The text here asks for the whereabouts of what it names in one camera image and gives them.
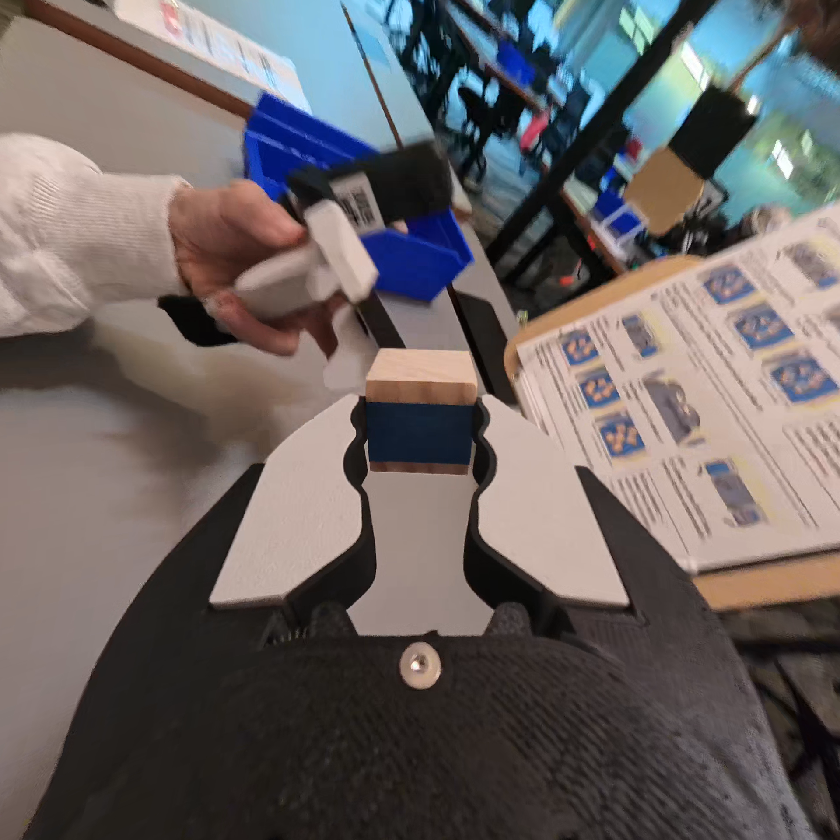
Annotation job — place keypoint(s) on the black steel post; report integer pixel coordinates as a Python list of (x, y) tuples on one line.
[(595, 131)]

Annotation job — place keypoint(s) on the instruction sheet on stand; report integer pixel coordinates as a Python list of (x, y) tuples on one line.
[(754, 584)]

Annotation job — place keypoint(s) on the wooden board on black stand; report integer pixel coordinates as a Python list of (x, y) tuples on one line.
[(663, 190)]

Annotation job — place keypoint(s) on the person's left forearm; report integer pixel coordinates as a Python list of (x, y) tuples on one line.
[(79, 229)]

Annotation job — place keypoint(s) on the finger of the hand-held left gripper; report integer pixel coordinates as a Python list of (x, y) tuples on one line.
[(348, 354), (341, 256)]

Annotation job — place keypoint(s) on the wooden cube with blue face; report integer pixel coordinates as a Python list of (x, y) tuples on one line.
[(420, 433)]

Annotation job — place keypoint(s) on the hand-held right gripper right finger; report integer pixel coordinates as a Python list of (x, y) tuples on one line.
[(551, 525)]

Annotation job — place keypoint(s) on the person's left hand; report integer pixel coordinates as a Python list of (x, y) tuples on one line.
[(223, 243)]

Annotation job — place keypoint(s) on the blue plastic bin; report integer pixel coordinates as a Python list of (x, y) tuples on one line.
[(620, 220), (420, 262)]

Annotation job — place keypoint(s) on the office desks and chairs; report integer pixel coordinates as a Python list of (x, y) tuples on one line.
[(499, 118)]

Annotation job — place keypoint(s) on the printed instruction sheet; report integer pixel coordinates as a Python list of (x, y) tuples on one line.
[(689, 426)]

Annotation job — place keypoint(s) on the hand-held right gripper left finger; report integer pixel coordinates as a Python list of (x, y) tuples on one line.
[(295, 525)]

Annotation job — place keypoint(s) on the narrow laminated sheet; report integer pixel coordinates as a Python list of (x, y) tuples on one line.
[(216, 46)]

